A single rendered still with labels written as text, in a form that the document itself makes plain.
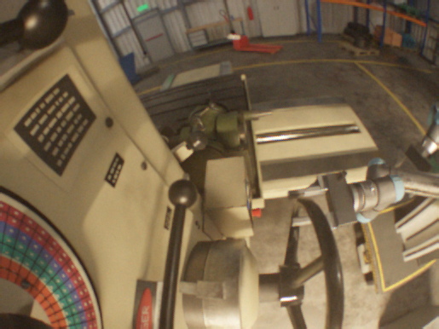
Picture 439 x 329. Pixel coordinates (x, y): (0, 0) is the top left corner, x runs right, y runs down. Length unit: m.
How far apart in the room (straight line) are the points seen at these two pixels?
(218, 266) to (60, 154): 0.27
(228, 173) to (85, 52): 0.40
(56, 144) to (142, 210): 0.13
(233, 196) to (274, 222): 1.40
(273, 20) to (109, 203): 6.94
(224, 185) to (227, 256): 0.19
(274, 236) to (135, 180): 1.62
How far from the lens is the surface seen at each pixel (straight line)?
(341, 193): 0.46
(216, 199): 0.43
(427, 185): 0.70
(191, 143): 0.35
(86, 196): 0.17
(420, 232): 1.67
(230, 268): 0.31
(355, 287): 1.90
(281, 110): 1.68
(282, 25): 7.09
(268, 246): 1.74
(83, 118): 0.18
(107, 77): 0.23
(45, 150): 0.15
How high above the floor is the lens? 1.71
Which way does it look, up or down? 50 degrees down
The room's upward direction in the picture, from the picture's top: 21 degrees counter-clockwise
